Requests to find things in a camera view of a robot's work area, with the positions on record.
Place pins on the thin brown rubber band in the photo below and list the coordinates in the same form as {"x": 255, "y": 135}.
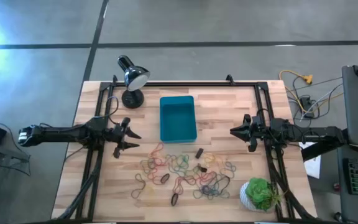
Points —
{"x": 142, "y": 187}

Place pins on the black power adapter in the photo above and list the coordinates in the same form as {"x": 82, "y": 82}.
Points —
{"x": 306, "y": 104}

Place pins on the small round black object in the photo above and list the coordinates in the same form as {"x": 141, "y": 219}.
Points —
{"x": 339, "y": 217}

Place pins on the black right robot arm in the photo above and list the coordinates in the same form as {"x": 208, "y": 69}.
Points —
{"x": 315, "y": 133}

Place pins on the teal plastic bin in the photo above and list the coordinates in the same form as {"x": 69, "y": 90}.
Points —
{"x": 177, "y": 118}

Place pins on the black desk lamp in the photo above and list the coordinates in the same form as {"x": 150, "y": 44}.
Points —
{"x": 132, "y": 99}

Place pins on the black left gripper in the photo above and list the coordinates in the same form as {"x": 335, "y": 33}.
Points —
{"x": 113, "y": 135}

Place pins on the succulent in white patterned pot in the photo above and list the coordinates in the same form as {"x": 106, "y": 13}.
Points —
{"x": 259, "y": 193}

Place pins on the black desk beam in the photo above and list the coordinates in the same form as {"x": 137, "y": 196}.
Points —
{"x": 315, "y": 153}

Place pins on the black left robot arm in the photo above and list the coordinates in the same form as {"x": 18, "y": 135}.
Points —
{"x": 61, "y": 135}

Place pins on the white paper sheet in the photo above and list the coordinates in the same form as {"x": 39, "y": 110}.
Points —
{"x": 314, "y": 168}

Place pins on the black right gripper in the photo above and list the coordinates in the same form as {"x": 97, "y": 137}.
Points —
{"x": 259, "y": 130}

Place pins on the small red object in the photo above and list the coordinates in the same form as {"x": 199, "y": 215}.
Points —
{"x": 337, "y": 186}

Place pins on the dark grey stand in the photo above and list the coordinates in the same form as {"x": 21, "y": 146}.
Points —
{"x": 5, "y": 152}

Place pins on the dark grey side desk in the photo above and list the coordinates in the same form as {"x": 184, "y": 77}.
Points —
{"x": 342, "y": 205}

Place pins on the wide black rubber band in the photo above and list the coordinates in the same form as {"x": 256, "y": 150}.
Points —
{"x": 161, "y": 180}
{"x": 199, "y": 152}
{"x": 202, "y": 169}
{"x": 171, "y": 199}

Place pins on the thin black rubber band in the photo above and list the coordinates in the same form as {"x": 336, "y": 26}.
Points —
{"x": 228, "y": 180}

